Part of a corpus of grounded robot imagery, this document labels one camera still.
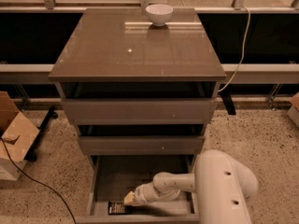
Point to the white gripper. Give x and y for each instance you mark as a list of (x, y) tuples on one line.
[(141, 195)]

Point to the black rxbar chocolate bar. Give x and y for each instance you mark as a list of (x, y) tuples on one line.
[(117, 208)]

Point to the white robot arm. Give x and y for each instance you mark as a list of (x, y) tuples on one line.
[(222, 186)]

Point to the open bottom drawer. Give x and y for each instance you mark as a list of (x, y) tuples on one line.
[(116, 176)]

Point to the middle drawer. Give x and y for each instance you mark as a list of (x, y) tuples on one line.
[(141, 145)]

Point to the top drawer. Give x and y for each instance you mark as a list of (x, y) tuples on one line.
[(138, 112)]

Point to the brown glossy drawer cabinet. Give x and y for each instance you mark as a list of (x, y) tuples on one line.
[(132, 88)]

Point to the black stand leg left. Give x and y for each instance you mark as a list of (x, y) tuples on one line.
[(51, 114)]

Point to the black stand leg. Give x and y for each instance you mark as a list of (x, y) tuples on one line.
[(228, 102), (51, 114)]

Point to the cardboard box left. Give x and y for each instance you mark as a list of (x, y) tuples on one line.
[(18, 133)]

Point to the cardboard box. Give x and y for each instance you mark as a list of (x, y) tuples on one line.
[(18, 133), (293, 112)]

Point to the black stand leg right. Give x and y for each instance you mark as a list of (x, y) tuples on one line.
[(228, 102)]

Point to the cardboard box right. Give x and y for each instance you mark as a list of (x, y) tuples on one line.
[(293, 112)]

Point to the white ceramic bowl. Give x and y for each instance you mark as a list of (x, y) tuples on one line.
[(159, 14)]

